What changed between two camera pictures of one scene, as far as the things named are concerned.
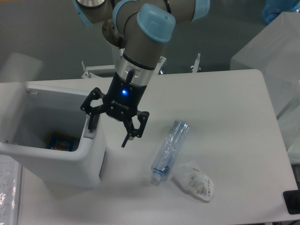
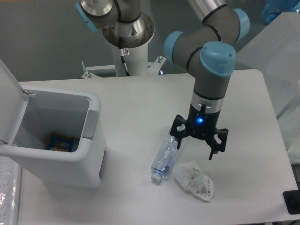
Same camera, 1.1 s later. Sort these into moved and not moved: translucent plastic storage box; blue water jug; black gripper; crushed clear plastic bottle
Moved: black gripper
Not moved: blue water jug; crushed clear plastic bottle; translucent plastic storage box
